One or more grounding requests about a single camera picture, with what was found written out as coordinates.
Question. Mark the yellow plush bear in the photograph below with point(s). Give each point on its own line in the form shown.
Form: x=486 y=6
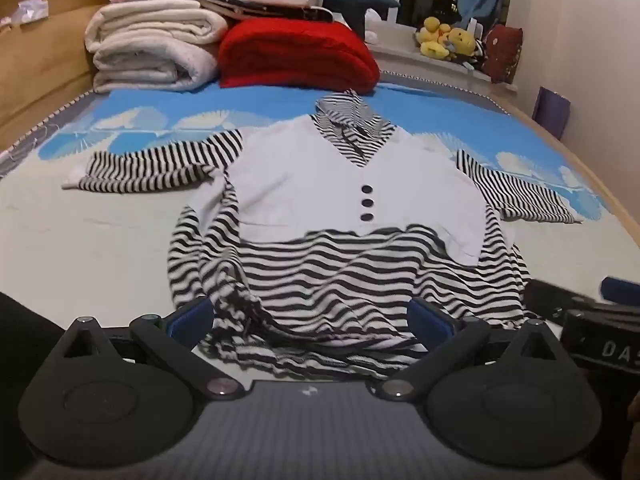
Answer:
x=461 y=40

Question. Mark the red folded blanket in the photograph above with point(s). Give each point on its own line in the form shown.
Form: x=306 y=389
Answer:
x=295 y=55

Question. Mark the clear plastic bag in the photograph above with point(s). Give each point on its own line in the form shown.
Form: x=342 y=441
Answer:
x=25 y=12

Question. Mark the yellow plush duck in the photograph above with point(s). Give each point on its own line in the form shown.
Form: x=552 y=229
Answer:
x=431 y=35

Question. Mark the purple paper bag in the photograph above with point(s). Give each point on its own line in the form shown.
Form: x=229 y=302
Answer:
x=551 y=112

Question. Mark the white windowsill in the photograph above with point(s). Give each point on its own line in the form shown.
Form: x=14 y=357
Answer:
x=395 y=52

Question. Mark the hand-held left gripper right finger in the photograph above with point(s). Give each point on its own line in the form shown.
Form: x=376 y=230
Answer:
x=427 y=322

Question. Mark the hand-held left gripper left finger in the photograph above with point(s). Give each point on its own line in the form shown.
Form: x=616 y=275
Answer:
x=190 y=317

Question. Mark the black white striped hooded shirt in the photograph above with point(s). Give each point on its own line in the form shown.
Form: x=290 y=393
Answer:
x=300 y=180

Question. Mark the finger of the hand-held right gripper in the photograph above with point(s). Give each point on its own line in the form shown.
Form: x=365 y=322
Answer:
x=555 y=297
x=622 y=290

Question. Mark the cream folded quilt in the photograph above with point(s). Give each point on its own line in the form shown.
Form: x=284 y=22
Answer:
x=150 y=45

